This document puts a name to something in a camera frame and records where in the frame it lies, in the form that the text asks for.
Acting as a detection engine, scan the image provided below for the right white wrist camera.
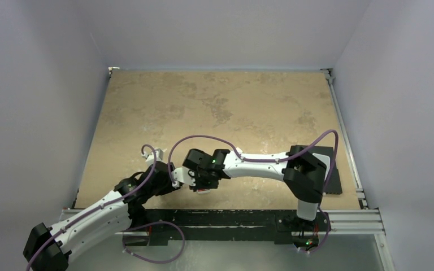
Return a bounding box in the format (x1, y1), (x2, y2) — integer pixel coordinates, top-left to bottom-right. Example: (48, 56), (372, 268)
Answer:
(172, 167), (196, 187)

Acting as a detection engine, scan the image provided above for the aluminium frame rail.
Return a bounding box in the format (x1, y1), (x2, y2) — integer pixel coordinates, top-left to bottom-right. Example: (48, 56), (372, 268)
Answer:
(321, 68), (386, 235)

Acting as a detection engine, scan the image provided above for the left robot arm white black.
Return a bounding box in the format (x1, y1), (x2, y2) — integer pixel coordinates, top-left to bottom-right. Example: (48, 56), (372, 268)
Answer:
(23, 161), (188, 270)

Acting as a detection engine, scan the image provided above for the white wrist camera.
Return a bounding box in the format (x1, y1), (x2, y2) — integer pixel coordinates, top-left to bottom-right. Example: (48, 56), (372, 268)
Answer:
(172, 167), (196, 187)
(141, 148), (166, 167)

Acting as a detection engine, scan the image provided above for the white device on box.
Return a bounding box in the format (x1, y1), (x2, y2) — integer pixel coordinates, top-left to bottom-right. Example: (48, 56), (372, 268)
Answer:
(313, 153), (331, 178)

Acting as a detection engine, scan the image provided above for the white red remote control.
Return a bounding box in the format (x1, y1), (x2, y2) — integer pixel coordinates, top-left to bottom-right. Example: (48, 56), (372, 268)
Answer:
(197, 189), (210, 194)

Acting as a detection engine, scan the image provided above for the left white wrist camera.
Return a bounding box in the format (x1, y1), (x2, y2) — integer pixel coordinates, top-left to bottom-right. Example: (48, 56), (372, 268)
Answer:
(141, 148), (166, 167)

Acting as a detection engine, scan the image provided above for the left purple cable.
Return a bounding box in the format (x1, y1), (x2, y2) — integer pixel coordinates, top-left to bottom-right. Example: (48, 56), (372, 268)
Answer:
(26, 143), (158, 271)

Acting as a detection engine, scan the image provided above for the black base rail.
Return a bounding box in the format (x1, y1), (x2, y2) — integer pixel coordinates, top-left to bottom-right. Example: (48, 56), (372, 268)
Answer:
(133, 209), (318, 246)

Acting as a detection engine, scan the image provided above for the black perforated box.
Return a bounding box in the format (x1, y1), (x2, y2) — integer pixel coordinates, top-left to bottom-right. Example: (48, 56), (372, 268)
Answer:
(310, 146), (343, 195)

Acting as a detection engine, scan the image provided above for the purple loop cable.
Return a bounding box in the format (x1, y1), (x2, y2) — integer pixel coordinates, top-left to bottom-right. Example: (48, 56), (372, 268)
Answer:
(121, 221), (186, 265)

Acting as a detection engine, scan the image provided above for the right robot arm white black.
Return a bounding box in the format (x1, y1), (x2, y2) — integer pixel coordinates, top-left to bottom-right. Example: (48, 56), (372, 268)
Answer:
(172, 145), (331, 230)

